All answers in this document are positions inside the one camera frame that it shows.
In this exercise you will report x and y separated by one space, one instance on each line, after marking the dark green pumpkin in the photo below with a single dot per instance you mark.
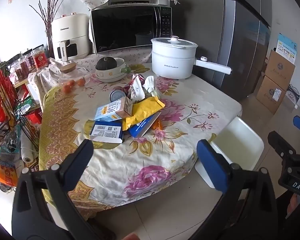
106 63

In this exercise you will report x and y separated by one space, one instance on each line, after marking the yellow snack bag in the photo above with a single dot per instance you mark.
142 111

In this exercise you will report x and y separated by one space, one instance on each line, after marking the lower cardboard box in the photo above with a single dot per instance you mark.
270 94

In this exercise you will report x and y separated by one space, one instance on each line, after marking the black microwave oven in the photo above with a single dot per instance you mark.
129 25

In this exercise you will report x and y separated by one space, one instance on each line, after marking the grey refrigerator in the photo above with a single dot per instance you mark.
234 33

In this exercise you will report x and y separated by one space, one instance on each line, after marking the glass jar wooden lid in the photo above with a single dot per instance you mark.
72 72

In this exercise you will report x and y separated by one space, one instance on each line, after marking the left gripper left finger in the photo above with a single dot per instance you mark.
31 218

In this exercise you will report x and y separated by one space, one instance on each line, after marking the upper cardboard box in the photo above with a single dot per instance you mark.
279 70

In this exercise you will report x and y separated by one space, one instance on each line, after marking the blue white carton box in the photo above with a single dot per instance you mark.
107 132

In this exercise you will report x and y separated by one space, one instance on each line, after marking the cardboard box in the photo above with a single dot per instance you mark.
270 94
279 70

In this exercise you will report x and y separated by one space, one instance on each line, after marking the cream ceramic bowl green handle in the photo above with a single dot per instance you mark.
115 74

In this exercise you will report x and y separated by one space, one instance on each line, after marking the black wire rack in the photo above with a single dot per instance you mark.
13 119

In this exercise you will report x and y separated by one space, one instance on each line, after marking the small orange tangerine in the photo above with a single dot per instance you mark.
71 83
81 82
66 89

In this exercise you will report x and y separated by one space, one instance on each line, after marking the red label jar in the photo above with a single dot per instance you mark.
39 57

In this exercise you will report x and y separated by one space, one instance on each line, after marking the white electric cooking pot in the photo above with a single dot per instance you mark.
174 58

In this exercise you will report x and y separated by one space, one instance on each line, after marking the light blue milk carton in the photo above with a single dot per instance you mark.
116 110

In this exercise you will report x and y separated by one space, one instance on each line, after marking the orange peel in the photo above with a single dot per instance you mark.
157 125

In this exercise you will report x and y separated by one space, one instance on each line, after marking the red drink can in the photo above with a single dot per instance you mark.
118 92

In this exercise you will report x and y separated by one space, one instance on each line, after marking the person's right hand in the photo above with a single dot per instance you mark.
294 202

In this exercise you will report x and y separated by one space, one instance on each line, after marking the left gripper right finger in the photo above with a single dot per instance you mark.
247 204

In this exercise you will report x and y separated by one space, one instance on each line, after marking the cream air fryer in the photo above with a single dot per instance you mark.
70 37

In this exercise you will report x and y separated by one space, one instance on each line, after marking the blue white poster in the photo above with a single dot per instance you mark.
286 48

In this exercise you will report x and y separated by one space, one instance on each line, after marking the blue booklet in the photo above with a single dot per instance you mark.
140 129

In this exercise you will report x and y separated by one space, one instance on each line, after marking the floral tablecloth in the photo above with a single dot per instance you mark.
120 174

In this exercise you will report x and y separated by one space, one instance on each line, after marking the white plastic chair seat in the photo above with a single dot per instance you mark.
238 143

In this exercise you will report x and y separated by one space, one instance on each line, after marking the white paper napkin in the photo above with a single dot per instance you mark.
150 87

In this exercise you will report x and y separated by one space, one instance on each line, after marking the dried branch bundle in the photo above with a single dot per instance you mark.
47 14

